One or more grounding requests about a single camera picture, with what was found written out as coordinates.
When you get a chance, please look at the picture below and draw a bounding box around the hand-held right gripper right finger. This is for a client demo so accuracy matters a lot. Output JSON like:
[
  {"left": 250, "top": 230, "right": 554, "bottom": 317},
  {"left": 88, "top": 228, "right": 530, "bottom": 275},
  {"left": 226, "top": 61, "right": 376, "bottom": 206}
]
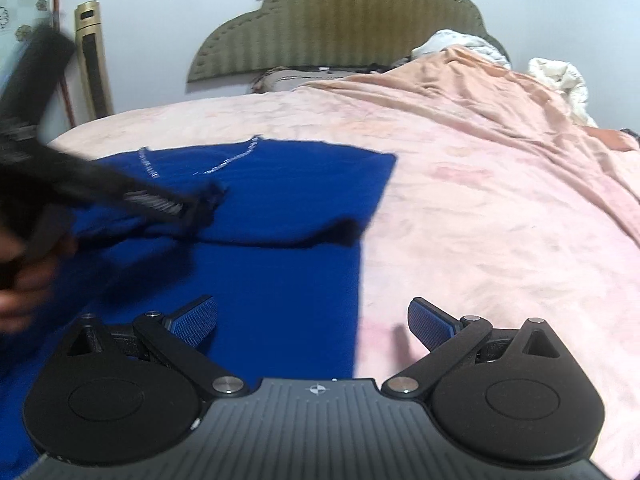
[{"left": 382, "top": 297, "right": 563, "bottom": 400}]

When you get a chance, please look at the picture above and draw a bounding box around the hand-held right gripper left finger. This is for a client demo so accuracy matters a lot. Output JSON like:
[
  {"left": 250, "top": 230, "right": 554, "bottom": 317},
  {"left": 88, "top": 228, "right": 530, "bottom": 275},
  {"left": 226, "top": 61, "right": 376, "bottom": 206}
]
[{"left": 65, "top": 296, "right": 251, "bottom": 400}]

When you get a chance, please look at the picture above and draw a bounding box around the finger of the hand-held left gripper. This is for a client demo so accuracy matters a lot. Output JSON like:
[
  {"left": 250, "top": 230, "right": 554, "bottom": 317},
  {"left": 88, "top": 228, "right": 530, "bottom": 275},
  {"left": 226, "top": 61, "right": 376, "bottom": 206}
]
[{"left": 117, "top": 179, "right": 230, "bottom": 242}]

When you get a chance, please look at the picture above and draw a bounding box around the blue sweater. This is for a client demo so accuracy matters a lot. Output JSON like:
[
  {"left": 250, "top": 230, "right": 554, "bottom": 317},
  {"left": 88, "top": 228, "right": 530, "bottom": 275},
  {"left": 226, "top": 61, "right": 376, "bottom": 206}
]
[{"left": 0, "top": 134, "right": 398, "bottom": 480}]

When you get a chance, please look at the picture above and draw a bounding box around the person's left hand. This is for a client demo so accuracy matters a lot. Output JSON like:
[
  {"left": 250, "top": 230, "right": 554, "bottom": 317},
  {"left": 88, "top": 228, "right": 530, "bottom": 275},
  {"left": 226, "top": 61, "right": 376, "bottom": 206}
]
[{"left": 0, "top": 232, "right": 80, "bottom": 335}]

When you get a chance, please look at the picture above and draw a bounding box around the pink blanket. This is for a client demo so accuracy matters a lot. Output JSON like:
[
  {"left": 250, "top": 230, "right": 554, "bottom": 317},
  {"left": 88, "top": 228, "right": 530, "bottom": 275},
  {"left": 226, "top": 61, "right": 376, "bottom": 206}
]
[{"left": 47, "top": 45, "right": 640, "bottom": 476}]

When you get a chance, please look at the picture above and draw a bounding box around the brown patterned pillow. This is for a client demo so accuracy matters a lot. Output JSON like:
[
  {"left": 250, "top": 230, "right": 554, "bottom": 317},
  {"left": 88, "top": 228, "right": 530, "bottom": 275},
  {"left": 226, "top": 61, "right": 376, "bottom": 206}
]
[{"left": 250, "top": 66, "right": 361, "bottom": 94}]

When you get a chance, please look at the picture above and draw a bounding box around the floral glass panel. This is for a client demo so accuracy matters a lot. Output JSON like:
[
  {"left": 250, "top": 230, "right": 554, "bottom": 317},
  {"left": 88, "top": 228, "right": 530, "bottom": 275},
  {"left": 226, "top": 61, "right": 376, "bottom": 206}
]
[{"left": 0, "top": 0, "right": 63, "bottom": 126}]

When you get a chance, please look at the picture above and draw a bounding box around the orange cloth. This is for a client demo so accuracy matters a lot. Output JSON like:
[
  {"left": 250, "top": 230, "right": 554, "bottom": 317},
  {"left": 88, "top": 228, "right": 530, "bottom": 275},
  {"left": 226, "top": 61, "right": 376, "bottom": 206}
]
[{"left": 584, "top": 127, "right": 640, "bottom": 152}]

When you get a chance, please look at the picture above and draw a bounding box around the green padded headboard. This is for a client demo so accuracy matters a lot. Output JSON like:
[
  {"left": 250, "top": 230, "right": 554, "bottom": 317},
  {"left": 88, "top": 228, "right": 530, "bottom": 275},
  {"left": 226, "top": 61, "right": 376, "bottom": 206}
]
[{"left": 186, "top": 0, "right": 512, "bottom": 84}]

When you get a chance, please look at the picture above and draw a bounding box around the cream quilt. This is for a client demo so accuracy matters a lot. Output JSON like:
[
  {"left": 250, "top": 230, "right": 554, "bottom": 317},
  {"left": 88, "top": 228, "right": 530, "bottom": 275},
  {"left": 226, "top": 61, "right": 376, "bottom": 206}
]
[{"left": 528, "top": 57, "right": 598, "bottom": 128}]

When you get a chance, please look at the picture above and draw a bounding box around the white quilt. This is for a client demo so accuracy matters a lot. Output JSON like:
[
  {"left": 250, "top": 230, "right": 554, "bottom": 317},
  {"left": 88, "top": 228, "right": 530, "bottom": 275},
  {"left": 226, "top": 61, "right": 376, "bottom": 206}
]
[{"left": 411, "top": 30, "right": 511, "bottom": 68}]

